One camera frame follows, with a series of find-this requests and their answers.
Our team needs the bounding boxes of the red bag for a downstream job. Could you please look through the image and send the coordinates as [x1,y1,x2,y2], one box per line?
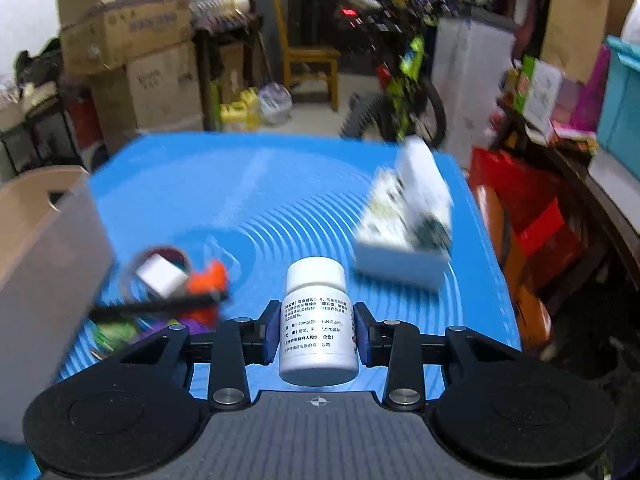
[467,147,585,291]

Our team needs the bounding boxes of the pack of clear plastic bottles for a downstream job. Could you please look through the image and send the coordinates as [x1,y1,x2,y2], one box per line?
[189,0,251,18]

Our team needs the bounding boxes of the yellow plastic jugs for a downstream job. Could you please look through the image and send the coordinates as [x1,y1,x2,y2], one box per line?
[220,87,262,132]

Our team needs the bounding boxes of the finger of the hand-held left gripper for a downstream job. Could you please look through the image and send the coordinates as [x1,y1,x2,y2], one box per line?
[89,291,232,322]

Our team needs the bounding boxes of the black metal rack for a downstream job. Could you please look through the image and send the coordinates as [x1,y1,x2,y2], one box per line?
[0,89,97,182]

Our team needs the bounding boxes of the black bag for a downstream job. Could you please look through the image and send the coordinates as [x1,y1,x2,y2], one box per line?
[14,37,64,92]

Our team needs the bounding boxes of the tall cardboard box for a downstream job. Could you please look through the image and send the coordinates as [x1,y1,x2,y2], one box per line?
[540,0,639,84]

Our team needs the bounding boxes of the teal storage box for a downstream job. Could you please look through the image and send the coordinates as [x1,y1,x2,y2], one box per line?
[596,35,640,157]

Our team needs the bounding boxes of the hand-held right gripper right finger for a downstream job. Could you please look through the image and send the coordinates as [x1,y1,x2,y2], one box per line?
[351,302,523,411]

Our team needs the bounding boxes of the green and black bicycle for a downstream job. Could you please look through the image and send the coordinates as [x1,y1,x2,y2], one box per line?
[340,32,448,150]

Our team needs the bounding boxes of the small white printed box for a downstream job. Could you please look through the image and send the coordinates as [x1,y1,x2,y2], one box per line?
[394,137,455,256]

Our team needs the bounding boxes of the dark cabinet with red light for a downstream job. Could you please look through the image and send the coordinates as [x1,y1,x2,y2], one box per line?
[289,0,401,75]

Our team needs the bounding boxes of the white chest freezer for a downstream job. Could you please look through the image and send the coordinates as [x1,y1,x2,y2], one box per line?
[429,12,519,171]

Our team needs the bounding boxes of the pink box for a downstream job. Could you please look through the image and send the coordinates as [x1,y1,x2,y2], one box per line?
[552,42,613,137]

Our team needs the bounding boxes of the orange bag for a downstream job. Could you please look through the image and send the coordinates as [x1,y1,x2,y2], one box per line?
[475,185,553,347]

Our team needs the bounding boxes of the dark side table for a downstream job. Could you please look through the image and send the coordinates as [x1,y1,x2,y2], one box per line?
[192,10,266,133]

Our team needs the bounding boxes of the translucent plastic bag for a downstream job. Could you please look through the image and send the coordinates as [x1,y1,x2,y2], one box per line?
[257,82,295,126]

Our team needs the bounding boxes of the beige plastic bin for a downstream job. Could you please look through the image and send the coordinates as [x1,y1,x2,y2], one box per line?
[0,165,117,443]

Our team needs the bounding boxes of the white pill bottle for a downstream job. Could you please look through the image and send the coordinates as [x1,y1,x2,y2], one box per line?
[278,257,361,387]

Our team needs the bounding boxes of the purple and green toy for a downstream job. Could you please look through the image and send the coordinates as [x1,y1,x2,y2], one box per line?
[150,316,212,337]

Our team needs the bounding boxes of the clear tape roll red core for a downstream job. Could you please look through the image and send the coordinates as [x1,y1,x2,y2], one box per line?
[121,244,194,307]

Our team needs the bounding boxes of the open cardboard box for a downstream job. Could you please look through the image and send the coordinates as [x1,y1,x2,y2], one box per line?
[56,0,194,77]

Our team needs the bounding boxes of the small white block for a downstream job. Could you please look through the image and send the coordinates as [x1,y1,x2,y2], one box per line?
[135,254,189,297]

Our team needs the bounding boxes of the orange plastic toy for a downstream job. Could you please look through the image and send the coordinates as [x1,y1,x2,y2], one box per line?
[184,259,230,328]

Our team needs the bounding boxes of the green and white carton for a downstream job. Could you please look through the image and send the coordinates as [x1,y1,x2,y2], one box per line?
[512,55,564,132]

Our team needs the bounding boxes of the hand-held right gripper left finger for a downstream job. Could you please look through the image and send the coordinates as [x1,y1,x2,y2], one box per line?
[117,300,282,409]

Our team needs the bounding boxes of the wooden chair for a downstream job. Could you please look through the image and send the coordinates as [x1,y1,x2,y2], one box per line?
[271,0,342,112]

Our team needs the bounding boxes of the flat white printed box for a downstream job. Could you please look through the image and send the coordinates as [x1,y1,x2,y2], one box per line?
[354,169,452,291]

